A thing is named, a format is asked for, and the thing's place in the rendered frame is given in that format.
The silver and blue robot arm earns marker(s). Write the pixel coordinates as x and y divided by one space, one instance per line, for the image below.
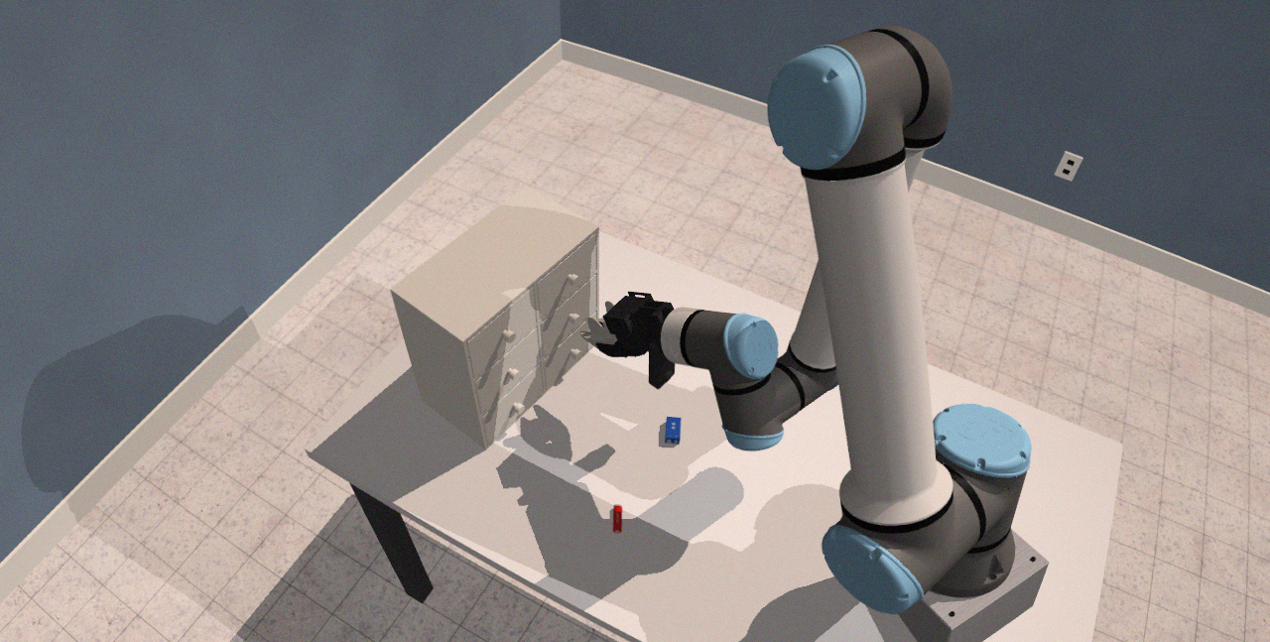
845 111

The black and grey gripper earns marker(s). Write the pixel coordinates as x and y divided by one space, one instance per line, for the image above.
633 323

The beige chest of drawers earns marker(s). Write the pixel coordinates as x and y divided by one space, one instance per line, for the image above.
453 295

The blue nine-volt battery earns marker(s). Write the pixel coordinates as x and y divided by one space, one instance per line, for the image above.
673 430

